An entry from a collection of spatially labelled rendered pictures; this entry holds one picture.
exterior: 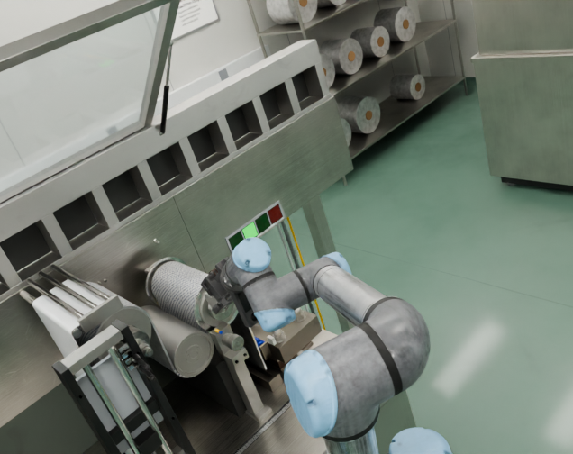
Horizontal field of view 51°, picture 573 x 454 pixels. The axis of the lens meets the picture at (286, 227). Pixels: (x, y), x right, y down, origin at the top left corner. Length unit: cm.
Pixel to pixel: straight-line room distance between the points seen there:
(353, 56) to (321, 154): 291
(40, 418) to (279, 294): 88
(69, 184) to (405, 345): 109
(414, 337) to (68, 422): 123
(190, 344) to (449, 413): 153
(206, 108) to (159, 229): 40
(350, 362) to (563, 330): 237
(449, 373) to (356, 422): 211
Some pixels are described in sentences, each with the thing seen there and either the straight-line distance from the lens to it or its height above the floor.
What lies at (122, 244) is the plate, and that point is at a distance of 180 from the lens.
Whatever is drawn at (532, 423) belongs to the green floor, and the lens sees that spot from 278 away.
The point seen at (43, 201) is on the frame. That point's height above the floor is 162.
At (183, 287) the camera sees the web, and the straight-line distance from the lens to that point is 164.
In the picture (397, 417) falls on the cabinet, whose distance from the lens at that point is 187.
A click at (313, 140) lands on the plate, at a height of 134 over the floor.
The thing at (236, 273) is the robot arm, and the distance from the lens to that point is 127.
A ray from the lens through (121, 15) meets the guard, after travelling 135.
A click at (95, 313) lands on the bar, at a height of 145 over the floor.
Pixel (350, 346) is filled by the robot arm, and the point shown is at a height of 153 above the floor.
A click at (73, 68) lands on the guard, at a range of 141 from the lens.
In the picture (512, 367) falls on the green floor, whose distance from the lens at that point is 301.
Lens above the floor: 210
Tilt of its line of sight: 27 degrees down
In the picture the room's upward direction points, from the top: 19 degrees counter-clockwise
